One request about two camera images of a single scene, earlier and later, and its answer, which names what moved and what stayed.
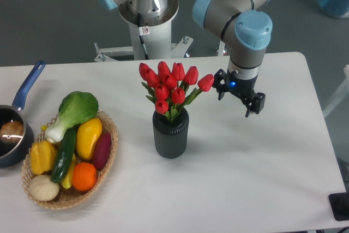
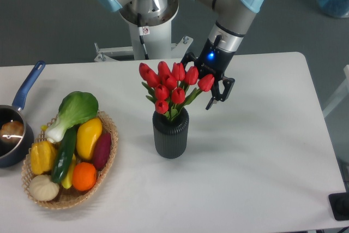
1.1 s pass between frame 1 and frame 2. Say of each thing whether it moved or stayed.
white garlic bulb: stayed
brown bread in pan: stayed
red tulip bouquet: stayed
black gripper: moved
